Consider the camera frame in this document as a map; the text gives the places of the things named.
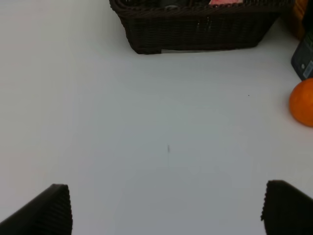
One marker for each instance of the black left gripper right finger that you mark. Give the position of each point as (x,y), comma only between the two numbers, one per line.
(286,210)

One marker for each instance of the light orange wicker basket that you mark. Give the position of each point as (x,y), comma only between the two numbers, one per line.
(297,16)

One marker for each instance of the orange mandarin fruit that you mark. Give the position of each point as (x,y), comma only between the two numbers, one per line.
(301,102)

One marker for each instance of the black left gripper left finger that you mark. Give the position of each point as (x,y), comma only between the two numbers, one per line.
(49,213)

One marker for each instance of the pink lotion bottle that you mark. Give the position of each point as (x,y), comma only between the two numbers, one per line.
(222,2)

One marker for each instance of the dark grey pump bottle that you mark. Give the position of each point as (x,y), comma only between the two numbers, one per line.
(302,59)

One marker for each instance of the dark brown wicker basket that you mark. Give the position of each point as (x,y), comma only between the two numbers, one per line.
(152,26)

